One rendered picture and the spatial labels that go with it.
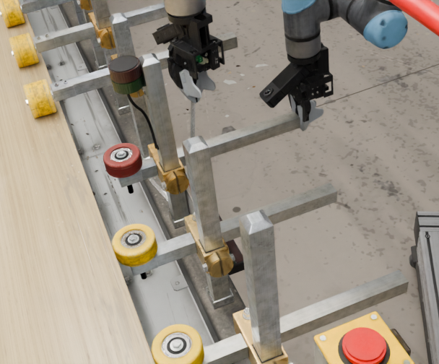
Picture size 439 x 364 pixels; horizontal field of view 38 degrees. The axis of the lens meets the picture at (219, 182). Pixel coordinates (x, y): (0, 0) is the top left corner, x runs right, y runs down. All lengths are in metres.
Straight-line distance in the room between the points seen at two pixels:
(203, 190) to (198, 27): 0.29
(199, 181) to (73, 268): 0.29
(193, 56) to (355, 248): 1.33
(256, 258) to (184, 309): 0.59
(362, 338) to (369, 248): 1.73
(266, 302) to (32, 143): 0.76
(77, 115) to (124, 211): 0.48
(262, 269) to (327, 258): 1.44
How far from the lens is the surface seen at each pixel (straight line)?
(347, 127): 2.87
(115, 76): 1.21
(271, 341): 1.02
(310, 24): 1.35
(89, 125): 1.99
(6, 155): 1.49
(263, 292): 0.92
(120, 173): 1.36
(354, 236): 2.39
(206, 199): 1.10
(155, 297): 1.46
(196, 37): 1.19
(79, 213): 1.28
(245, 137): 1.45
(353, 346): 0.62
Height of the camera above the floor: 1.75
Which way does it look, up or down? 42 degrees down
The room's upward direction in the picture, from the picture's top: 8 degrees counter-clockwise
